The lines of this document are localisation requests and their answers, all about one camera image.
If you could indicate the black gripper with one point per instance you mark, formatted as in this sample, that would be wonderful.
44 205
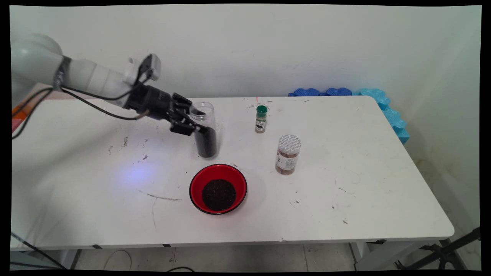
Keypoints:
153 101

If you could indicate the clear jar with black seeds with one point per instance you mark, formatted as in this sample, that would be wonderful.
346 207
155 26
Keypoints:
207 145

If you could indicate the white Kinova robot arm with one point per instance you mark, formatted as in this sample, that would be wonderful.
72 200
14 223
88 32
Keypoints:
88 76

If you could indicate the red bowl with black rim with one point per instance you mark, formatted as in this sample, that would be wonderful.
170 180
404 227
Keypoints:
199 184

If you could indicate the small green cap spice bottle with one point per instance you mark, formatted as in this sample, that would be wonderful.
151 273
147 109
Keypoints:
261 122

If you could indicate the black seeds pile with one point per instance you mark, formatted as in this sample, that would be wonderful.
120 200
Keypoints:
219 195

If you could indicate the white lid brown spice jar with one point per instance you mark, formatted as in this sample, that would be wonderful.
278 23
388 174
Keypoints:
287 157

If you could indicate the dark blue foam mat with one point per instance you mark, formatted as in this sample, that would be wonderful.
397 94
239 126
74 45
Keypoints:
305 92
338 91

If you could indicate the orange and pink object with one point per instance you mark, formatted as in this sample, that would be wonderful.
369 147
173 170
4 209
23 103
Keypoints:
16 122

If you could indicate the light blue foam mat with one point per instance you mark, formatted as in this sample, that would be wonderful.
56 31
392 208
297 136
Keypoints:
391 115

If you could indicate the white table leg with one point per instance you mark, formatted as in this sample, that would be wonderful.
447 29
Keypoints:
368 257

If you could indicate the black tripod stand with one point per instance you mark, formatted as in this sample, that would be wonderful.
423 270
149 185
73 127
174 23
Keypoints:
445 253

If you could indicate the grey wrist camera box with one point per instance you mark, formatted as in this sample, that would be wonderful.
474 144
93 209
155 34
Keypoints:
152 65

